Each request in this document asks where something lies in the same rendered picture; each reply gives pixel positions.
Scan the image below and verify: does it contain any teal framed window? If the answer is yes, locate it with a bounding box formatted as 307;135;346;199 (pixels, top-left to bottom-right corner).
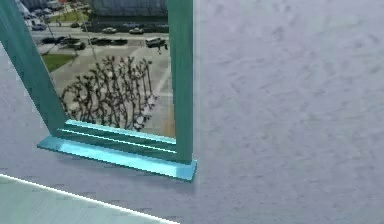
0;0;198;183

